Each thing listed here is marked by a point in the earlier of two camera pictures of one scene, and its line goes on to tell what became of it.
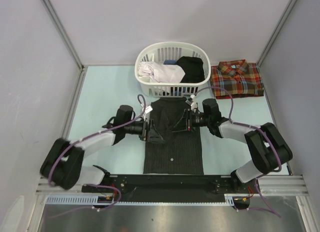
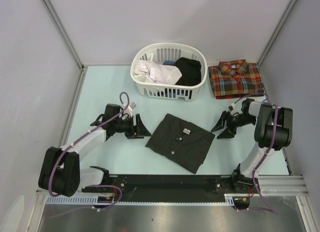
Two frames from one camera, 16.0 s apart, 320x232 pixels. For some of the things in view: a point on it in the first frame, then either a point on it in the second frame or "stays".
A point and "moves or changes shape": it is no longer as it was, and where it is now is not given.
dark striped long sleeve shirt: x=181 y=153 moves or changes shape
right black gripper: x=186 y=123 → x=220 y=123
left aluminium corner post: x=67 y=39 stays
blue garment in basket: x=170 y=62 stays
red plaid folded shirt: x=240 y=78 stays
